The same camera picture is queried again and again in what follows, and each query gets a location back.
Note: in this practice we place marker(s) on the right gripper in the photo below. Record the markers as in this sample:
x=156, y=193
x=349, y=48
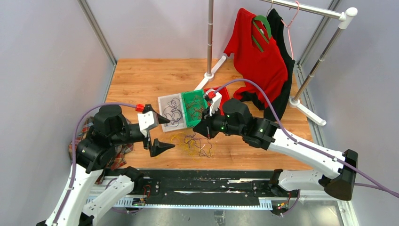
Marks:
x=204, y=127

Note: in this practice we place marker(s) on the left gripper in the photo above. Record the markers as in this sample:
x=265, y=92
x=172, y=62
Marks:
x=157, y=147

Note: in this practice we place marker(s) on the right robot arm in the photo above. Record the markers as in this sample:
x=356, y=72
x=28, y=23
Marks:
x=332, y=171

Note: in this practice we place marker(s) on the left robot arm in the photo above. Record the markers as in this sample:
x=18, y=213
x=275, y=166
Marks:
x=72, y=208

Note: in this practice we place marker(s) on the green plastic bin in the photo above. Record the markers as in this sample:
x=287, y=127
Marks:
x=193, y=104

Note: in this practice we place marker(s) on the white plastic bin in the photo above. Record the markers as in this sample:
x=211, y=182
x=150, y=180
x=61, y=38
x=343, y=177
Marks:
x=171, y=107

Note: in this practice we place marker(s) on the red plastic bin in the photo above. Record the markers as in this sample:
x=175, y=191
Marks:
x=224, y=93

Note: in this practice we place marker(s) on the plaid flannel shirt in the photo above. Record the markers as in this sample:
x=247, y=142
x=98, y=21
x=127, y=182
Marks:
x=120, y=153

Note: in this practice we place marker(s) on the red shirt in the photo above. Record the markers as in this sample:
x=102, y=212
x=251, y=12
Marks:
x=256, y=57

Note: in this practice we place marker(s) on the green clothes hanger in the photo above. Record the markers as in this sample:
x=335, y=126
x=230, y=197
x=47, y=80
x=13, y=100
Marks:
x=262, y=26

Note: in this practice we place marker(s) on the black shirt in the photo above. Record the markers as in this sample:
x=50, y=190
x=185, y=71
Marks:
x=282, y=93

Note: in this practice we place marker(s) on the pink clothes hanger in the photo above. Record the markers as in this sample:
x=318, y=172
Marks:
x=288, y=27

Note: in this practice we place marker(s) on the metal clothes rack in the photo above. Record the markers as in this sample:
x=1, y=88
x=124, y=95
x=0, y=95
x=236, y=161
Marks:
x=345, y=19

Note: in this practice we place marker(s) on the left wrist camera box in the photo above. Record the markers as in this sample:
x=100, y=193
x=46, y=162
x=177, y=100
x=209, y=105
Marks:
x=147, y=121

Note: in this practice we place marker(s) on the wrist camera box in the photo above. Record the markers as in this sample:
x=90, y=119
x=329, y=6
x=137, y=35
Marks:
x=214, y=98
x=147, y=121

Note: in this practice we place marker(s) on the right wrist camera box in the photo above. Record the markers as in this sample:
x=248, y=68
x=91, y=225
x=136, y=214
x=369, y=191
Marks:
x=214, y=98

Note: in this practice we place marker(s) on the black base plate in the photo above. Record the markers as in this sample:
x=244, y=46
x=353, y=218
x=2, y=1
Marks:
x=185, y=187

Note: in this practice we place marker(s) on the aluminium frame rail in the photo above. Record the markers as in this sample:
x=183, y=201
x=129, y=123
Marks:
x=97, y=30

